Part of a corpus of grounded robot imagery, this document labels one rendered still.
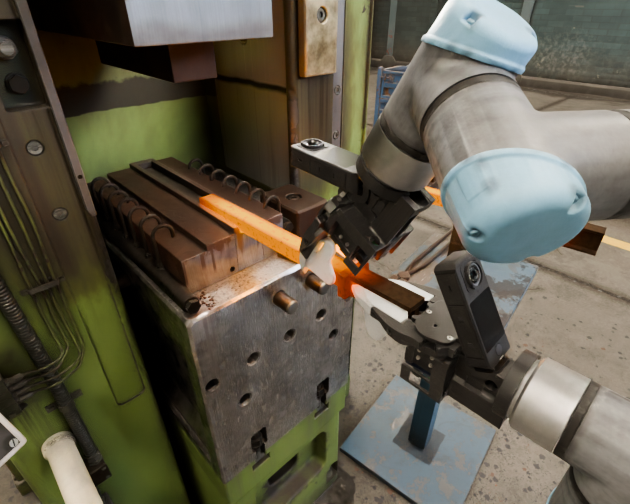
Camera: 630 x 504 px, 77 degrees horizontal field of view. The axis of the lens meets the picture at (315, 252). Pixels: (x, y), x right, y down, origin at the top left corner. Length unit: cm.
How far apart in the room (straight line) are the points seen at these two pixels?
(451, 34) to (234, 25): 35
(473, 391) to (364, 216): 21
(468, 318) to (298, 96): 61
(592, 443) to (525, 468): 125
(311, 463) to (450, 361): 94
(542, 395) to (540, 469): 127
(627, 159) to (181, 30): 47
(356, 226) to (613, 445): 28
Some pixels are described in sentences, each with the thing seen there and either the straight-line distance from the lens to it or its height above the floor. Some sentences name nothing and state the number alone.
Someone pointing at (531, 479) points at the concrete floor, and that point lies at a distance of 165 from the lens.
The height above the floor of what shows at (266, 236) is 101.
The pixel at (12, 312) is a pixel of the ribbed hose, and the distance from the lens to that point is 73.
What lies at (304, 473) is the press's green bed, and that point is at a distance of 132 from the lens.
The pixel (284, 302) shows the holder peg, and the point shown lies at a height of 88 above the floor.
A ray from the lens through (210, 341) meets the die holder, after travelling 66.
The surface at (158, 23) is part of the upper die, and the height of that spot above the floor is 129.
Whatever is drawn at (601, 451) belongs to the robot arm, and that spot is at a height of 101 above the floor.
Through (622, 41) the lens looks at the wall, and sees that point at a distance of 804.
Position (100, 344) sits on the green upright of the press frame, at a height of 79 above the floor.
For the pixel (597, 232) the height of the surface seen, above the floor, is 99.
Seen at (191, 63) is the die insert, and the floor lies 123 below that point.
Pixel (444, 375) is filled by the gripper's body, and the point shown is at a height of 99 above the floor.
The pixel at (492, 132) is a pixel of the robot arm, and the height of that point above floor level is 125.
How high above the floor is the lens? 132
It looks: 32 degrees down
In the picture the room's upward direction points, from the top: straight up
